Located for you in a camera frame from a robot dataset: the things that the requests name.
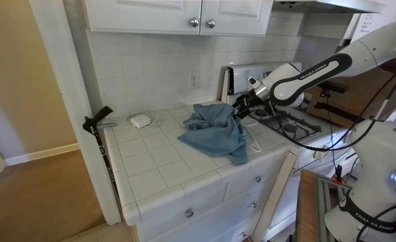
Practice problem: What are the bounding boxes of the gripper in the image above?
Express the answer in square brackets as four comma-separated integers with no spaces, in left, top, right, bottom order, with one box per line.
[232,89,263,120]

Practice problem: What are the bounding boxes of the blue cloth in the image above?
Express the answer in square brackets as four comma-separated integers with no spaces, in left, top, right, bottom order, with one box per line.
[177,103,250,165]

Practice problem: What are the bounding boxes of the wide white drawer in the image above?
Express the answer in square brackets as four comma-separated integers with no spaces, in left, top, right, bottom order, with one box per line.
[135,187,228,236]

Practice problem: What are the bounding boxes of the narrow white drawer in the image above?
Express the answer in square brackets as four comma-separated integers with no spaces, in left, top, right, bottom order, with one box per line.
[224,161,283,201]
[144,188,276,242]

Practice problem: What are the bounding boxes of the white wire coat hanger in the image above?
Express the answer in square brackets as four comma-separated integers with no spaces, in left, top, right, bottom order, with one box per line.
[241,118,262,152]

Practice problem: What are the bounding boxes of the brown cardboard box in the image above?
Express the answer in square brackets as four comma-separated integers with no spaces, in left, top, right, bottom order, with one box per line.
[306,66,396,129]

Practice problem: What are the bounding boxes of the whiteboard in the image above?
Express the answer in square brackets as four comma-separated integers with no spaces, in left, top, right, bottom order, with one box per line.
[350,0,396,42]

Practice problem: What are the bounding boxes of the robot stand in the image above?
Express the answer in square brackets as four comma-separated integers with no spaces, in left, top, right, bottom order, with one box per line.
[293,169,356,242]

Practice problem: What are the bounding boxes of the narrow white cabinet door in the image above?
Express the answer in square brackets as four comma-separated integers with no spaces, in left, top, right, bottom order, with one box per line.
[200,0,274,37]

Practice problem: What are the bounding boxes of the white power adapter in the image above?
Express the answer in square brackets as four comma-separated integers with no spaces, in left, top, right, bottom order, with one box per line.
[130,114,152,128]

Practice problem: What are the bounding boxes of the white cable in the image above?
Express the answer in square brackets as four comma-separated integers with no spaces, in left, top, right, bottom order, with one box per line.
[125,107,160,128]

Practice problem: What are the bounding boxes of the white upper cabinet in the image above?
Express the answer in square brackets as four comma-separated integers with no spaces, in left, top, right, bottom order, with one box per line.
[82,0,274,37]

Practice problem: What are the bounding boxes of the white gas stove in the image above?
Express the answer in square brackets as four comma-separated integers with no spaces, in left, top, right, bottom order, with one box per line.
[221,61,361,242]

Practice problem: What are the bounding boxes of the white range hood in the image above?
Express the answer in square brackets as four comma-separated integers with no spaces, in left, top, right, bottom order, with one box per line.
[273,0,387,14]

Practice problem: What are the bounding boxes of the wide white cabinet door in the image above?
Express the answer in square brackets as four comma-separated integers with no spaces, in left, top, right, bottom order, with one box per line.
[84,0,202,35]

